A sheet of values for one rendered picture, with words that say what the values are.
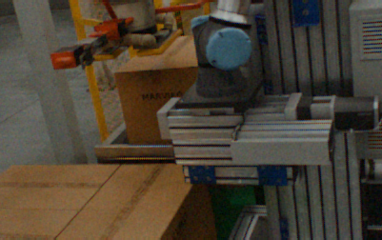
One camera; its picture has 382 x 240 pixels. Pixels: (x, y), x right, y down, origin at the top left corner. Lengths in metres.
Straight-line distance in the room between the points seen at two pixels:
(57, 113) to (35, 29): 0.54
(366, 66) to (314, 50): 0.16
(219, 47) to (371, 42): 0.46
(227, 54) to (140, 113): 1.09
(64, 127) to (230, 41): 2.23
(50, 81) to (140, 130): 1.09
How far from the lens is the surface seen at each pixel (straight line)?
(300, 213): 1.93
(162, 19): 2.36
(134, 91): 2.42
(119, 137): 2.70
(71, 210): 2.22
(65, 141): 3.56
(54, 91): 3.45
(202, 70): 1.60
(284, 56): 1.71
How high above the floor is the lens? 1.55
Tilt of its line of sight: 20 degrees down
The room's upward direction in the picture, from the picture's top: 10 degrees counter-clockwise
